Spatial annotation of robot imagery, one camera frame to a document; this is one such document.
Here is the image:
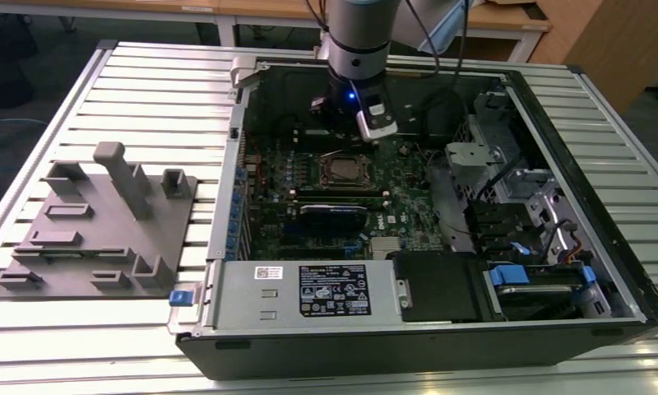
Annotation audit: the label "black graphics card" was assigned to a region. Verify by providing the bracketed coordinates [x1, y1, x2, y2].
[298, 203, 369, 240]

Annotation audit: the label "CPU socket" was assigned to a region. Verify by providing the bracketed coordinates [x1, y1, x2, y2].
[318, 152, 378, 191]

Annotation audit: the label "grey parts rack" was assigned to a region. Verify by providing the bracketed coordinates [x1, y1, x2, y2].
[0, 141, 201, 300]

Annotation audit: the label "green RAM stick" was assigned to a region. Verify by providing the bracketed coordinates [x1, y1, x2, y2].
[295, 188, 387, 201]

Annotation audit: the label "wooden cabinet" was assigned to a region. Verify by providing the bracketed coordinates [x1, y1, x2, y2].
[542, 0, 658, 119]

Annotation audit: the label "black plastic shroud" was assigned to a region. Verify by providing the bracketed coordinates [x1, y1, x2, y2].
[391, 249, 498, 324]

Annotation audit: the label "black plastic drive cage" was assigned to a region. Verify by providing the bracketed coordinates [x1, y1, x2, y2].
[462, 201, 538, 254]

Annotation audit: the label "silver CPU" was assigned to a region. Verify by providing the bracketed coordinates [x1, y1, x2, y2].
[330, 159, 365, 183]

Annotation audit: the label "black PC case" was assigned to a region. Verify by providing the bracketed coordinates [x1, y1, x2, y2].
[166, 57, 658, 382]

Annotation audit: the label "silver power supply unit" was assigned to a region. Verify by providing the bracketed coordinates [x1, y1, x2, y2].
[210, 259, 406, 330]

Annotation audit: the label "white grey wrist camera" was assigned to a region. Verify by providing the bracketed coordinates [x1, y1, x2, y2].
[354, 92, 401, 143]

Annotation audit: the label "wooden desk white legs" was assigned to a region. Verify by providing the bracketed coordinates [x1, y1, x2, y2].
[0, 0, 237, 46]
[194, 0, 553, 63]

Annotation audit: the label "green motherboard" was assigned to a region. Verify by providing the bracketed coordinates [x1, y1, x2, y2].
[239, 131, 457, 263]

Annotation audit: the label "silver metal disk bay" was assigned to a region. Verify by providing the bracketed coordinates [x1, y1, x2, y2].
[443, 114, 527, 194]

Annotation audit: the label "metal socket cover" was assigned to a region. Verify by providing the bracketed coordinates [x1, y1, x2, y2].
[321, 156, 374, 188]

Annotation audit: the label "hard disk in blue carrier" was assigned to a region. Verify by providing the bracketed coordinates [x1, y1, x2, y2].
[485, 263, 597, 297]

